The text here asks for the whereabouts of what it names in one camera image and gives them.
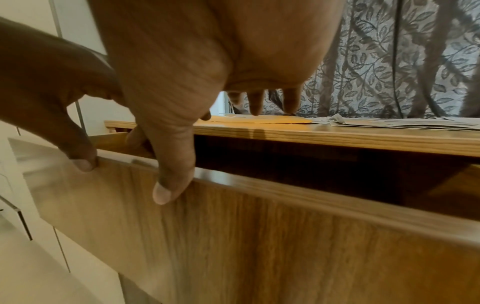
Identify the yellow paper envelope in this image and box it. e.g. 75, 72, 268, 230
196, 115, 314, 125

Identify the leaf patterned curtain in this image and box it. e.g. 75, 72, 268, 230
224, 0, 480, 120

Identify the person's right hand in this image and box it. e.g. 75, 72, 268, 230
88, 0, 348, 206

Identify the person's left hand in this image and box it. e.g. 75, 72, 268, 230
0, 17, 155, 173

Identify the grey newspaper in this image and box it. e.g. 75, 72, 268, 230
310, 113, 480, 131

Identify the wooden drawer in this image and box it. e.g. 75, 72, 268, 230
22, 132, 480, 304

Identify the white wardrobe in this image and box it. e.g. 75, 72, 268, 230
0, 0, 138, 274

